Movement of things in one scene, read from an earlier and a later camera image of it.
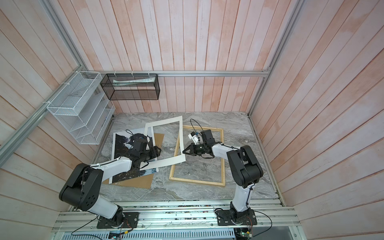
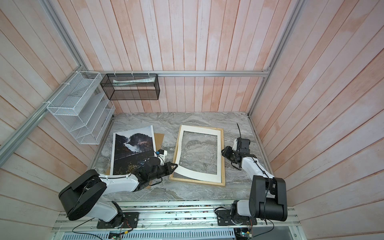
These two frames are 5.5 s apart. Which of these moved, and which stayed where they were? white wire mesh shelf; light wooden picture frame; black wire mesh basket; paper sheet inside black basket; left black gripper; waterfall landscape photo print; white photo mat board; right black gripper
Moved: left black gripper; white photo mat board; right black gripper
Stayed: waterfall landscape photo print; white wire mesh shelf; paper sheet inside black basket; light wooden picture frame; black wire mesh basket
